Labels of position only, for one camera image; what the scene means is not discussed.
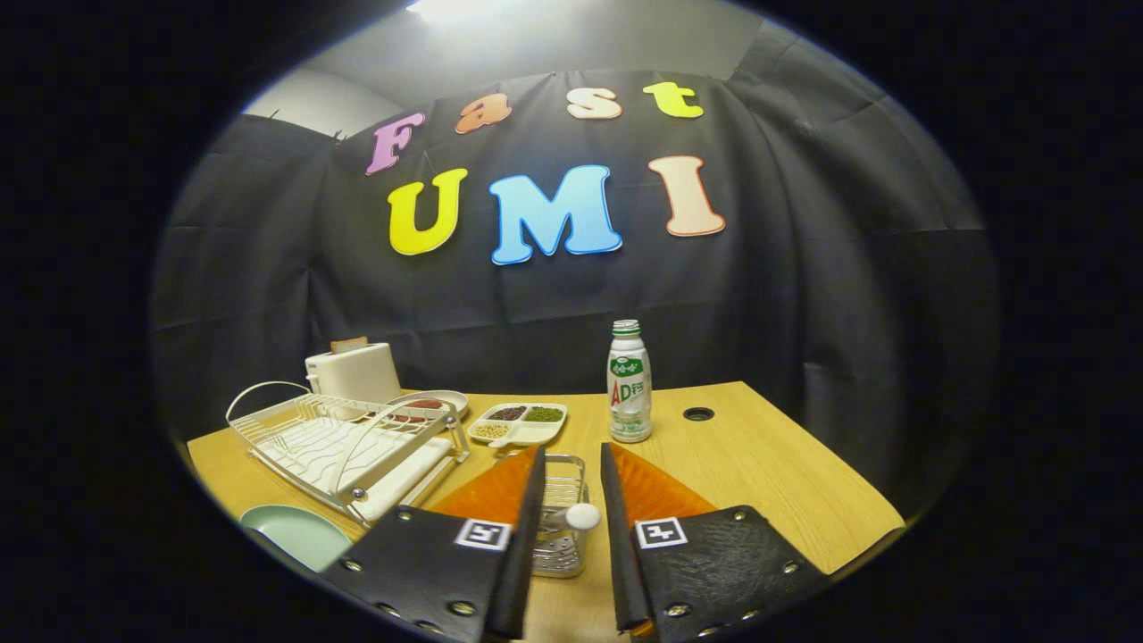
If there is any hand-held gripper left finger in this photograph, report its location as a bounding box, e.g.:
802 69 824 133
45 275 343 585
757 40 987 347
320 445 547 642

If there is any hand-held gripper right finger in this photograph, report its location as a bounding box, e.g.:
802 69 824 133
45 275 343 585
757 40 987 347
600 442 831 642

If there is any white-tipped spoon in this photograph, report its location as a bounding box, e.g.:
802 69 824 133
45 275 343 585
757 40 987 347
540 503 602 535

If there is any metal wire basket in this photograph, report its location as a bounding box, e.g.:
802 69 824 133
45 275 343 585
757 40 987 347
532 454 590 579

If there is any pale green plate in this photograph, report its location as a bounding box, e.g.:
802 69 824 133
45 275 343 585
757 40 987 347
238 505 355 574

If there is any white wire dish rack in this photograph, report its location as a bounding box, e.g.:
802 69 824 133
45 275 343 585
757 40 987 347
225 381 471 528

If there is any beige plate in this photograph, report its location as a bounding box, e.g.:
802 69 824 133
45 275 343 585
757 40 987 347
393 390 470 425

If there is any white divided tray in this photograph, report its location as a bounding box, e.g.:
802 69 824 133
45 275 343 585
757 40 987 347
468 402 569 448

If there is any white green-labelled drink bottle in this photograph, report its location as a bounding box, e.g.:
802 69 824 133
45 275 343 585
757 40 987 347
606 319 654 444

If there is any white toaster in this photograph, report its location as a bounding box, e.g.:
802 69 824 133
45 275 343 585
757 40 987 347
305 342 403 405

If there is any black backdrop cloth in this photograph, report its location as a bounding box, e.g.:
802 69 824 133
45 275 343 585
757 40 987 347
147 18 1001 537

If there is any ceiling light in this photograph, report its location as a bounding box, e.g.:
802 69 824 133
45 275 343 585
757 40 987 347
406 0 537 23

